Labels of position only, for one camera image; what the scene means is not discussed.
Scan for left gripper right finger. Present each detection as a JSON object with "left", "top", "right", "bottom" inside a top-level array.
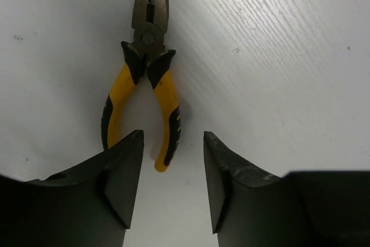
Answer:
[{"left": 203, "top": 131, "right": 369, "bottom": 246}]

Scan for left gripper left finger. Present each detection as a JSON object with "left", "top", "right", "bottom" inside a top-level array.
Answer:
[{"left": 1, "top": 130, "right": 144, "bottom": 246}]

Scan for yellow pliers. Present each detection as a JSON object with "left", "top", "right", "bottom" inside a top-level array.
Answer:
[{"left": 101, "top": 0, "right": 181, "bottom": 172}]

